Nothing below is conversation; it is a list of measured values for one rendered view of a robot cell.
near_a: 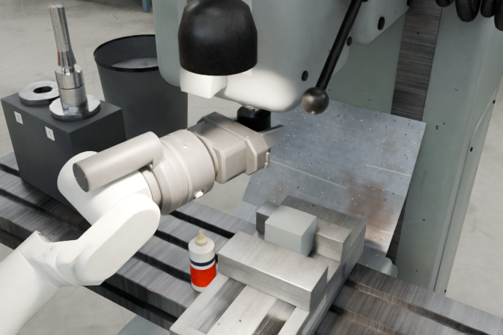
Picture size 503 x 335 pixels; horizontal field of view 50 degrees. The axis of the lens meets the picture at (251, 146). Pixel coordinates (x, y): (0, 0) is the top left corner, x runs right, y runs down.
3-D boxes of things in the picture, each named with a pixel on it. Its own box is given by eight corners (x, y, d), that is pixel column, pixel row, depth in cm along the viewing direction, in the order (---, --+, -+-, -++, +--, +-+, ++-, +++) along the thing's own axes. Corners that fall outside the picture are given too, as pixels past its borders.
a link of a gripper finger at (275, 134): (280, 140, 77) (248, 155, 73) (281, 120, 75) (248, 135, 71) (289, 143, 76) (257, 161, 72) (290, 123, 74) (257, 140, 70)
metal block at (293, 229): (299, 267, 79) (301, 235, 76) (263, 253, 82) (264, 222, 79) (314, 247, 83) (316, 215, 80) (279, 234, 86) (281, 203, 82)
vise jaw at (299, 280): (309, 312, 73) (311, 292, 71) (217, 273, 80) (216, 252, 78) (327, 284, 78) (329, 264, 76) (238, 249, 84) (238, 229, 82)
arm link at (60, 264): (171, 221, 62) (81, 309, 58) (126, 181, 67) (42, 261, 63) (149, 194, 57) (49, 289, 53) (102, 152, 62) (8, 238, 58)
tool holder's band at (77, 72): (78, 66, 99) (78, 61, 98) (85, 75, 95) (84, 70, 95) (52, 72, 97) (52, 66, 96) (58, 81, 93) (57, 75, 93)
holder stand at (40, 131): (85, 219, 102) (66, 126, 92) (19, 179, 113) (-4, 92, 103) (134, 189, 110) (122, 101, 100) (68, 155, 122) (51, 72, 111)
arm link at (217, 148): (271, 126, 67) (196, 162, 60) (269, 188, 72) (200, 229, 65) (206, 95, 75) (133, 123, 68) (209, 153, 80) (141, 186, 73)
